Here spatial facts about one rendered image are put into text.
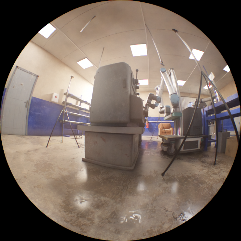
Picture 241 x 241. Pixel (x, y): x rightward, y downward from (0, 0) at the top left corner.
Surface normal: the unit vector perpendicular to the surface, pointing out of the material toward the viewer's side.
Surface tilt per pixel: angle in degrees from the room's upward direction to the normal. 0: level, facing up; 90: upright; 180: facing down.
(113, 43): 180
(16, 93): 90
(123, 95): 90
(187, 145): 90
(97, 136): 90
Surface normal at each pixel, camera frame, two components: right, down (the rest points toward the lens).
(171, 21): -0.04, 0.99
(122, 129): -0.29, -0.11
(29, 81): 0.96, 0.00
